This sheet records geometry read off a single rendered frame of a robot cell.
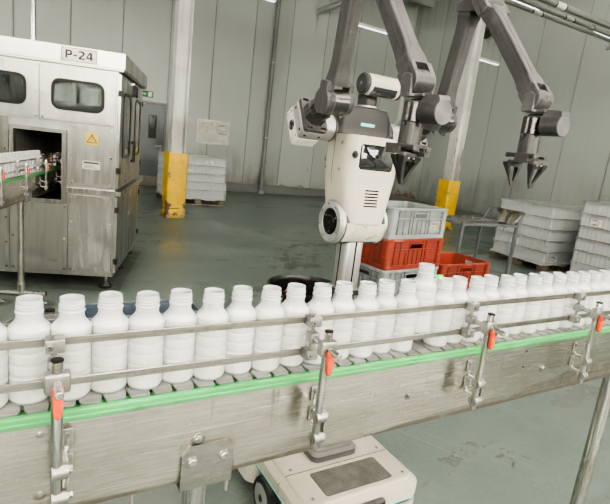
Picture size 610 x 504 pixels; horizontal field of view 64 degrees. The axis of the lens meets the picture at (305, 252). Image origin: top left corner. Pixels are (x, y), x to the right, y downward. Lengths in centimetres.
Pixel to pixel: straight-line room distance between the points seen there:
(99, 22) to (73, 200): 887
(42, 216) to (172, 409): 385
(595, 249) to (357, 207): 615
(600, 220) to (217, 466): 700
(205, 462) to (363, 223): 104
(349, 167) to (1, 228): 359
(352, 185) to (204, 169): 888
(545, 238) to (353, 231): 655
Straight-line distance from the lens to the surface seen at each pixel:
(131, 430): 91
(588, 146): 1248
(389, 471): 208
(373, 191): 175
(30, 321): 84
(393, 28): 137
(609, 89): 1252
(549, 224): 811
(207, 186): 1054
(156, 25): 1334
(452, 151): 1120
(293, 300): 96
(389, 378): 113
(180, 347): 89
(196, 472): 99
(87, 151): 450
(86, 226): 458
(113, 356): 87
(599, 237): 763
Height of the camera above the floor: 143
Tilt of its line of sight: 12 degrees down
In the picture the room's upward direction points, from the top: 7 degrees clockwise
